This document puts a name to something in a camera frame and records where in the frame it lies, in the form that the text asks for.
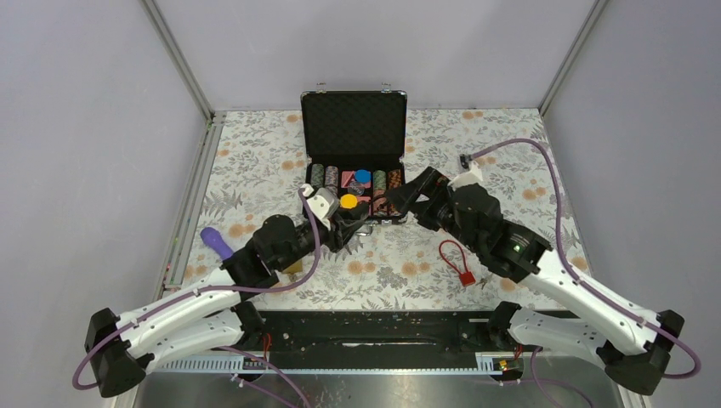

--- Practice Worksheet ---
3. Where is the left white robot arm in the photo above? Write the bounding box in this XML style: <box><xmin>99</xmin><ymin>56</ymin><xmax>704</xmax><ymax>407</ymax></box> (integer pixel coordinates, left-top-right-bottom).
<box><xmin>81</xmin><ymin>195</ymin><xmax>369</xmax><ymax>398</ymax></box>

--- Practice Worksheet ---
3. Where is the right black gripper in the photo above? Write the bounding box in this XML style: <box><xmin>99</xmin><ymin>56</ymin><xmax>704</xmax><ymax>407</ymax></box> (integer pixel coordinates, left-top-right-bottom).
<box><xmin>383</xmin><ymin>166</ymin><xmax>482</xmax><ymax>252</ymax></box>

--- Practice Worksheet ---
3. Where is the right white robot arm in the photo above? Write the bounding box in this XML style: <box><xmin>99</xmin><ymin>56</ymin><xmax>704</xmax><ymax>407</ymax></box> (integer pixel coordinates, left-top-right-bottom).
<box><xmin>385</xmin><ymin>167</ymin><xmax>684</xmax><ymax>395</ymax></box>

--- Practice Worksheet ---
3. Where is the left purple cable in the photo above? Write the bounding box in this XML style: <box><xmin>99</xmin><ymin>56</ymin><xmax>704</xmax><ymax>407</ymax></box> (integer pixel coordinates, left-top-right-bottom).
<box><xmin>71</xmin><ymin>190</ymin><xmax>323</xmax><ymax>391</ymax></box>

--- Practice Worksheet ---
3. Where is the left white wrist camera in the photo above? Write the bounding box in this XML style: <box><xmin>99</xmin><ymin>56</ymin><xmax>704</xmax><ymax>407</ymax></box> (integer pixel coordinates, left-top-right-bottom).
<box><xmin>300</xmin><ymin>184</ymin><xmax>340</xmax><ymax>230</ymax></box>

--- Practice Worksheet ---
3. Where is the floral tablecloth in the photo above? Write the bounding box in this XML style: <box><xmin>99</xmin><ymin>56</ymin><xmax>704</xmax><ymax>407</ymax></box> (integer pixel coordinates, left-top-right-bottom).
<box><xmin>197</xmin><ymin>109</ymin><xmax>589</xmax><ymax>310</ymax></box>

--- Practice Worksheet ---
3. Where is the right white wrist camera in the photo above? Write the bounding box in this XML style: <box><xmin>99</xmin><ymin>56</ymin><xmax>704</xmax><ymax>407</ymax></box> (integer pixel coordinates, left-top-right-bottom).
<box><xmin>448</xmin><ymin>161</ymin><xmax>483</xmax><ymax>190</ymax></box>

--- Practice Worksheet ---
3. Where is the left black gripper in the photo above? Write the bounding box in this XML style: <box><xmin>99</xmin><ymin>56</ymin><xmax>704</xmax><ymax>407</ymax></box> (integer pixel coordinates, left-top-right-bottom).
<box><xmin>276</xmin><ymin>207</ymin><xmax>364</xmax><ymax>271</ymax></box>

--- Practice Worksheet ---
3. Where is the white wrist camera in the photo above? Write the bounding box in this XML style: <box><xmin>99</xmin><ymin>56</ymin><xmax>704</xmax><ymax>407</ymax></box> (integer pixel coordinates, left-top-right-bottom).
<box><xmin>448</xmin><ymin>161</ymin><xmax>483</xmax><ymax>190</ymax></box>
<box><xmin>300</xmin><ymin>184</ymin><xmax>340</xmax><ymax>230</ymax></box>

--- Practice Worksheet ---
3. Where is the red cable lock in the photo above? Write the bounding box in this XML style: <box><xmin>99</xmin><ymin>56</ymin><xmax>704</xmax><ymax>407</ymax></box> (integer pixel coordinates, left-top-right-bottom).
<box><xmin>438</xmin><ymin>240</ymin><xmax>477</xmax><ymax>288</ymax></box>

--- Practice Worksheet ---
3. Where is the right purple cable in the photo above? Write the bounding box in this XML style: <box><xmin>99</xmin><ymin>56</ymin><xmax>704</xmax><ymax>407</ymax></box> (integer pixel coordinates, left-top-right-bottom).
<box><xmin>460</xmin><ymin>138</ymin><xmax>702</xmax><ymax>379</ymax></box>

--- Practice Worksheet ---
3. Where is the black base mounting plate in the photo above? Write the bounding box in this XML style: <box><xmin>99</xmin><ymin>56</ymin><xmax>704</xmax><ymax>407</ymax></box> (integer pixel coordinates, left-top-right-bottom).
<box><xmin>233</xmin><ymin>310</ymin><xmax>517</xmax><ymax>371</ymax></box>

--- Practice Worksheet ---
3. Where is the brass padlock long shackle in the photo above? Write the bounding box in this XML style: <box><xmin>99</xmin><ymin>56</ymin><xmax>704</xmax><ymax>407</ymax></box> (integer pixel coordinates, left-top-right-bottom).
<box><xmin>282</xmin><ymin>259</ymin><xmax>304</xmax><ymax>275</ymax></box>

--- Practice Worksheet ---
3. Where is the purple cable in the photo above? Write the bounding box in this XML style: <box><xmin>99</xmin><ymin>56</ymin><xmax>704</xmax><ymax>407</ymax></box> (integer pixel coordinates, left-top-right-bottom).
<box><xmin>71</xmin><ymin>190</ymin><xmax>323</xmax><ymax>391</ymax></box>
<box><xmin>460</xmin><ymin>138</ymin><xmax>702</xmax><ymax>379</ymax></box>

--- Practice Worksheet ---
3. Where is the black poker chip case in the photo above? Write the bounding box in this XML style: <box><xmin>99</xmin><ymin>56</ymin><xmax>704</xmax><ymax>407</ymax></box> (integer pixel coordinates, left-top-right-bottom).
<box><xmin>300</xmin><ymin>90</ymin><xmax>408</xmax><ymax>224</ymax></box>

